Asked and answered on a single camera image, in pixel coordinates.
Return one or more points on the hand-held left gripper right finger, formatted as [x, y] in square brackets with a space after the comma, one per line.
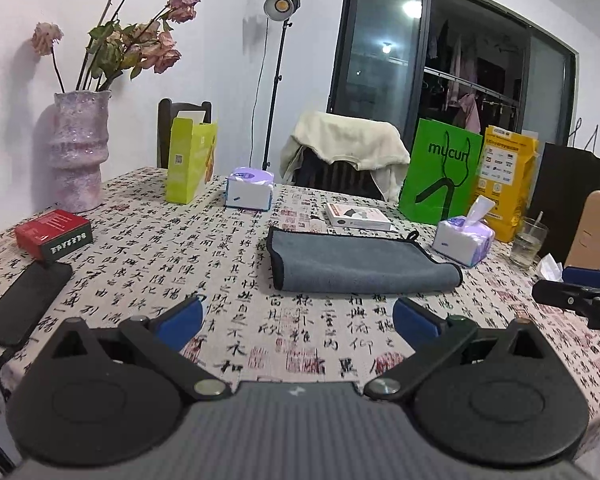
[415, 322]

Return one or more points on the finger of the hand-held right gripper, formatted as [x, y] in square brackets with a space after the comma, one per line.
[560, 296]
[585, 276]

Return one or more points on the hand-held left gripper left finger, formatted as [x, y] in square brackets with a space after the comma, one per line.
[182, 322]

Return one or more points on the grey towel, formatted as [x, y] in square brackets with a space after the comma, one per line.
[360, 266]

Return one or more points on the crumpled white tissue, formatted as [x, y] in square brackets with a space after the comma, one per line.
[550, 267]

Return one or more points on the clear drinking glass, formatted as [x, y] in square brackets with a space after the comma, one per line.
[527, 245]

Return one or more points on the black paper bag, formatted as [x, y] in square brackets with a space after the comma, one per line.
[565, 185]

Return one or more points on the purple white tissue pack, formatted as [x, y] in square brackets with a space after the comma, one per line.
[462, 241]

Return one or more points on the flat white box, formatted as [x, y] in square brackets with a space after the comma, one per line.
[357, 215]

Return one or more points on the yellow plastic bag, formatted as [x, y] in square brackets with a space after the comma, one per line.
[507, 180]

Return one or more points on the blue white tissue pack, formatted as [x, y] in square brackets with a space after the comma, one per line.
[249, 191]

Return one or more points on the green paper bag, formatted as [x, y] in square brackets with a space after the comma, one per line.
[437, 175]

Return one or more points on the red box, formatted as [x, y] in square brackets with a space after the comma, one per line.
[52, 235]

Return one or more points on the black smartphone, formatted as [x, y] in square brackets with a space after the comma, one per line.
[25, 302]

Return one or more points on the yellow-green cardboard box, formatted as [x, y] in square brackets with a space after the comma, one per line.
[190, 160]

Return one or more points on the dark wooden chair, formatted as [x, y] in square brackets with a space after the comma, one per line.
[335, 177]
[164, 130]

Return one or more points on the cream garment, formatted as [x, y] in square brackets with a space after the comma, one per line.
[345, 137]

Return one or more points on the pink speckled ceramic vase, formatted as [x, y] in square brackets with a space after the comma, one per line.
[77, 150]

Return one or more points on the pink hanging garment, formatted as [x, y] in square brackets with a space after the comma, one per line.
[469, 110]

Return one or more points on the dried pink roses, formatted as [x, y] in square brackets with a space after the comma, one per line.
[130, 45]

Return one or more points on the black framed glass door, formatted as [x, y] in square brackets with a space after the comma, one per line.
[380, 35]

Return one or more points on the studio light on stand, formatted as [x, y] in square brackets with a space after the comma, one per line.
[281, 5]

